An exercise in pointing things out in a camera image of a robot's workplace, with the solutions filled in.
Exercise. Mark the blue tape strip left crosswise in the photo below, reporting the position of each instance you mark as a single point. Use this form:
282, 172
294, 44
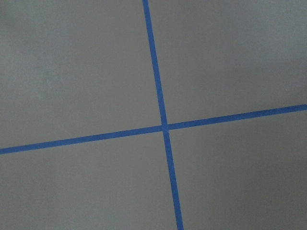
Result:
153, 129

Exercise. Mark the blue tape strip left lengthwise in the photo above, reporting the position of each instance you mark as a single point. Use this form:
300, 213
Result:
163, 116

